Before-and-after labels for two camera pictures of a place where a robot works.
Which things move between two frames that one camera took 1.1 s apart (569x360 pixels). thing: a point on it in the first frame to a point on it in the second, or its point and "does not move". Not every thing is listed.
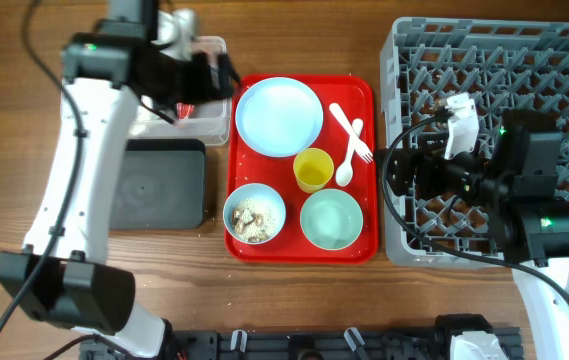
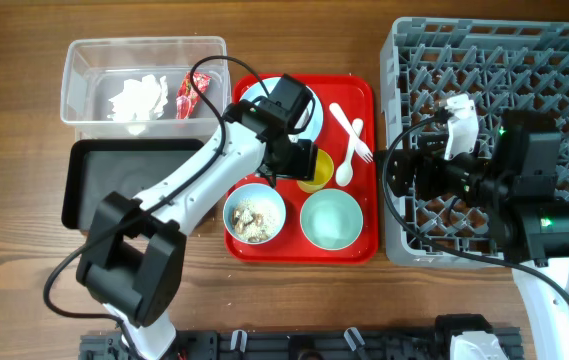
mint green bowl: [331, 219] does not move
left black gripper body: [192, 82] to [296, 161]
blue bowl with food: [254, 213] does not move
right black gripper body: [461, 176] does not move
